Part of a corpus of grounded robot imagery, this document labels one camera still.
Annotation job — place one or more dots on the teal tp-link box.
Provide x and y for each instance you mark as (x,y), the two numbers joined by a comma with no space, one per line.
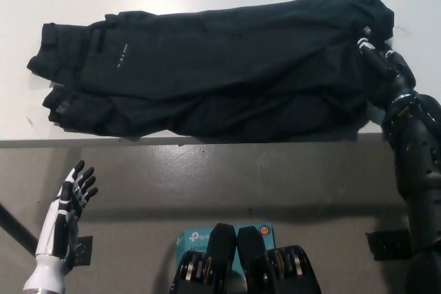
(193,239)

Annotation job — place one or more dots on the black table leg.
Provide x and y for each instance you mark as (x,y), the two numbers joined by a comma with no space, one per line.
(17,225)

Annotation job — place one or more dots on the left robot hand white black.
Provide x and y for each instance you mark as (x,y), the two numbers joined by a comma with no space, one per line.
(58,215)

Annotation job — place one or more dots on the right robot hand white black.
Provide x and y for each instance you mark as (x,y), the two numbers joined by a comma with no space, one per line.
(396,70)

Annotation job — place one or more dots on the black robot body blocks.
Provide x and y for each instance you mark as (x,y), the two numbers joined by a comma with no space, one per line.
(246,263)

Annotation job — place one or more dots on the black trousers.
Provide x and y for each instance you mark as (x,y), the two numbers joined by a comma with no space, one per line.
(206,73)

